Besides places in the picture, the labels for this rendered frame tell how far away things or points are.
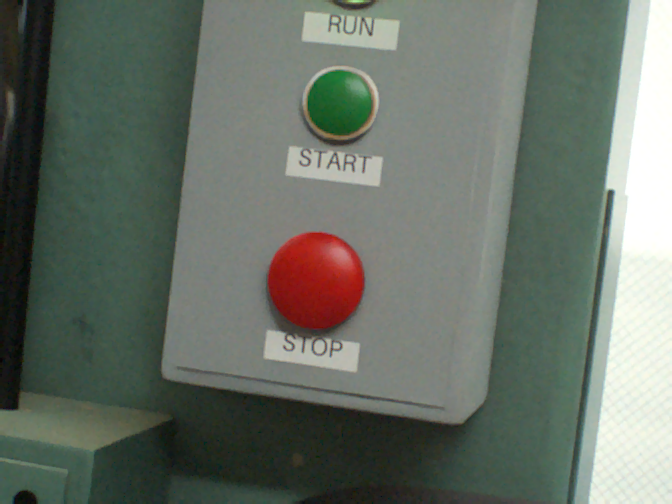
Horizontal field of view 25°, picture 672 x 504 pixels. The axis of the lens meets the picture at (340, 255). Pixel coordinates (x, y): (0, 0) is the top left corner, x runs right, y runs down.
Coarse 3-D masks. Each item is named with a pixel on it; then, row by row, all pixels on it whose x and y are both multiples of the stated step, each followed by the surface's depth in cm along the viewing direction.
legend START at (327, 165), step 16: (288, 160) 47; (304, 160) 47; (320, 160) 47; (336, 160) 47; (352, 160) 47; (368, 160) 47; (304, 176) 47; (320, 176) 47; (336, 176) 47; (352, 176) 47; (368, 176) 47
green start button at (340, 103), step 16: (336, 64) 47; (320, 80) 47; (336, 80) 46; (352, 80) 46; (368, 80) 46; (304, 96) 47; (320, 96) 46; (336, 96) 46; (352, 96) 46; (368, 96) 46; (304, 112) 47; (320, 112) 46; (336, 112) 46; (352, 112) 46; (368, 112) 46; (320, 128) 47; (336, 128) 46; (352, 128) 46; (368, 128) 47
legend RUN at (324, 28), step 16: (320, 16) 47; (336, 16) 47; (352, 16) 47; (304, 32) 47; (320, 32) 47; (336, 32) 47; (352, 32) 47; (368, 32) 47; (384, 32) 47; (384, 48) 47
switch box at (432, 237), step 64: (256, 0) 47; (320, 0) 47; (384, 0) 47; (448, 0) 46; (512, 0) 46; (256, 64) 48; (320, 64) 47; (384, 64) 47; (448, 64) 46; (512, 64) 47; (192, 128) 48; (256, 128) 48; (384, 128) 47; (448, 128) 46; (512, 128) 49; (192, 192) 48; (256, 192) 48; (320, 192) 47; (384, 192) 47; (448, 192) 46; (512, 192) 51; (192, 256) 48; (256, 256) 48; (384, 256) 47; (448, 256) 46; (192, 320) 48; (256, 320) 48; (384, 320) 47; (448, 320) 46; (192, 384) 49; (256, 384) 48; (320, 384) 47; (384, 384) 47; (448, 384) 46
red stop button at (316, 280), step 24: (288, 240) 47; (312, 240) 46; (336, 240) 46; (288, 264) 46; (312, 264) 46; (336, 264) 46; (360, 264) 46; (288, 288) 46; (312, 288) 46; (336, 288) 46; (360, 288) 46; (288, 312) 47; (312, 312) 46; (336, 312) 46
